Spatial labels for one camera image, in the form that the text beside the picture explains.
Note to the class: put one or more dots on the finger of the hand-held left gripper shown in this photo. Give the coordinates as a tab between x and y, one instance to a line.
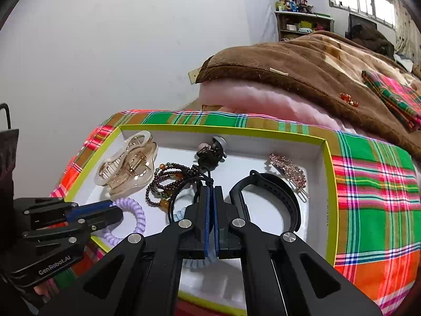
88	208
102	219

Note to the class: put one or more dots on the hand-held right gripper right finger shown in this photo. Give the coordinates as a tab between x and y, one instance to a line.
217	219

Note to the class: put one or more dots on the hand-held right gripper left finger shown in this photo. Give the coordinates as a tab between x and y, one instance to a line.
207	219

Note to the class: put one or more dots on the black plastic headband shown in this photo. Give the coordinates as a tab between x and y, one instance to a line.
283	191

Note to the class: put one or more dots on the white box with yellow-green rim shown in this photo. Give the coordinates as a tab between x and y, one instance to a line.
256	158

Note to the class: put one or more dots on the beige hair claw clip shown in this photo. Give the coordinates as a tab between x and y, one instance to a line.
121	171

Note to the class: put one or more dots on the rhinestone hair clip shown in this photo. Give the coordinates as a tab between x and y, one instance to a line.
291	171

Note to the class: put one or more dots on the black bag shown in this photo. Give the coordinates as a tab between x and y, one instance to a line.
8	158

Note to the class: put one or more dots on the yellowish board piece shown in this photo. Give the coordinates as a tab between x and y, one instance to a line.
194	75

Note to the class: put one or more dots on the small red hair clip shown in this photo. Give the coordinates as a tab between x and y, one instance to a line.
348	99

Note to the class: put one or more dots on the brown fleece blanket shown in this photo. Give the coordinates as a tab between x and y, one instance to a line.
296	59

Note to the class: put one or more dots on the wooden shelf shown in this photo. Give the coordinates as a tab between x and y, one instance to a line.
306	26

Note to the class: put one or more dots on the folded plaid cloth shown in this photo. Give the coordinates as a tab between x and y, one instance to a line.
394	95

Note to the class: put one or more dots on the group of bottles and jars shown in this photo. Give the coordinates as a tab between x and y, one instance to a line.
291	3

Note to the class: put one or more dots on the dark brown coat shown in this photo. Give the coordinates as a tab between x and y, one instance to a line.
371	41

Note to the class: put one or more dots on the black monitor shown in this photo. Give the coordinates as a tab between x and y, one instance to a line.
360	21

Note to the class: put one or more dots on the patterned curtain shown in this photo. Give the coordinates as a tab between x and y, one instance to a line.
409	29

